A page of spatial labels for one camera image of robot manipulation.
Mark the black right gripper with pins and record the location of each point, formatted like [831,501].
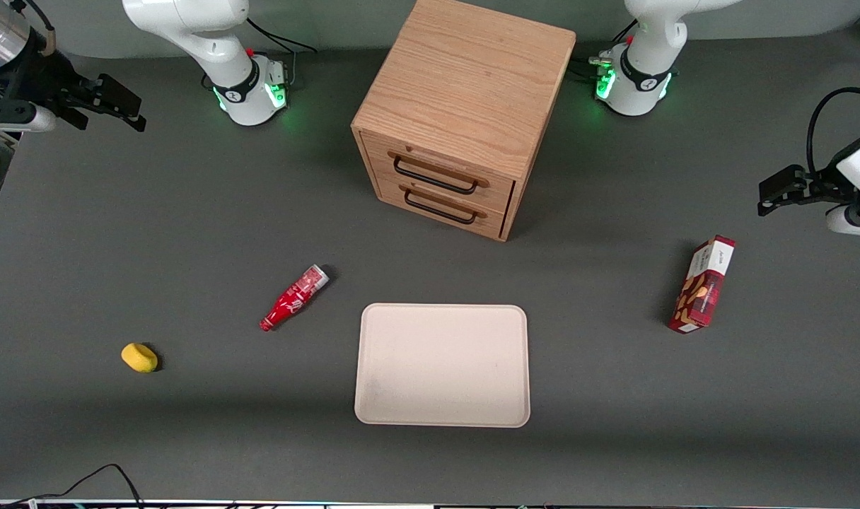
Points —
[39,80]

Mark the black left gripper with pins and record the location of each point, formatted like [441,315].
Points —
[821,187]

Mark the red coke bottle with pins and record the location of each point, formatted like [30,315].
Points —
[292,300]

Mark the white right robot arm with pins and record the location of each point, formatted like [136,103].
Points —
[189,28]

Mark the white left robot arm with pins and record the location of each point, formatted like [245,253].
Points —
[649,63]

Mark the beige rectangular tray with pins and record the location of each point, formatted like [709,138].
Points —
[441,367]

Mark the red cookie box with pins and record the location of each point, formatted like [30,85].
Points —
[702,290]

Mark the yellow sponge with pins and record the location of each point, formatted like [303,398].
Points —
[139,358]

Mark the wooden drawer cabinet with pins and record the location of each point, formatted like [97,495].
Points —
[465,78]

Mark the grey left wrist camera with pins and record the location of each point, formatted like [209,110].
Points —
[854,223]

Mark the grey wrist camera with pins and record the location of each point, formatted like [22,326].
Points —
[854,223]
[20,120]

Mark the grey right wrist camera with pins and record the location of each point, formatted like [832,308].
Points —
[20,120]

